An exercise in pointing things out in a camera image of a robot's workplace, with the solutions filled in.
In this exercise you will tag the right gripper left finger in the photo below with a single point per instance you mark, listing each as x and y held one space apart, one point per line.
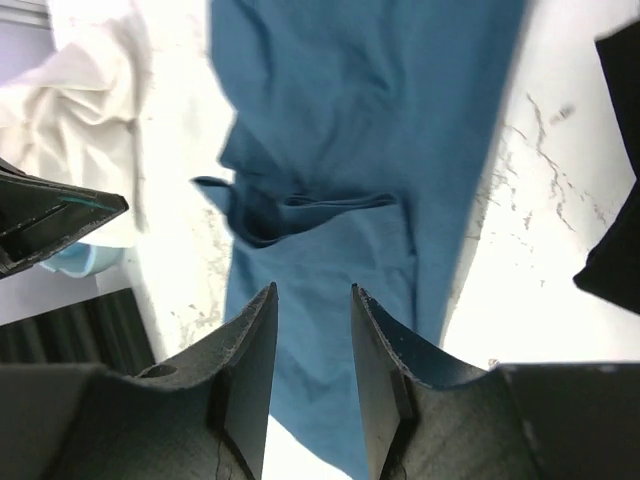
201 414

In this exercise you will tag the black pink drawer organizer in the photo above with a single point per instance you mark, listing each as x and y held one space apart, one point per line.
107 329

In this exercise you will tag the white t shirt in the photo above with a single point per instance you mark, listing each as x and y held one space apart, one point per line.
120 106

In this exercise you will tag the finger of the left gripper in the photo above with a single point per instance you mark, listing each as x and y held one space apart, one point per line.
39 218

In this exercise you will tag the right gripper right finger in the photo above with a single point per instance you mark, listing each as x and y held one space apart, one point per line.
429 415

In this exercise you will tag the folded black t shirt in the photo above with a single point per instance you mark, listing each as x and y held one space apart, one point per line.
611 270

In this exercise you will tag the blue t shirt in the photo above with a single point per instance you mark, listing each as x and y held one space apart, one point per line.
361 132

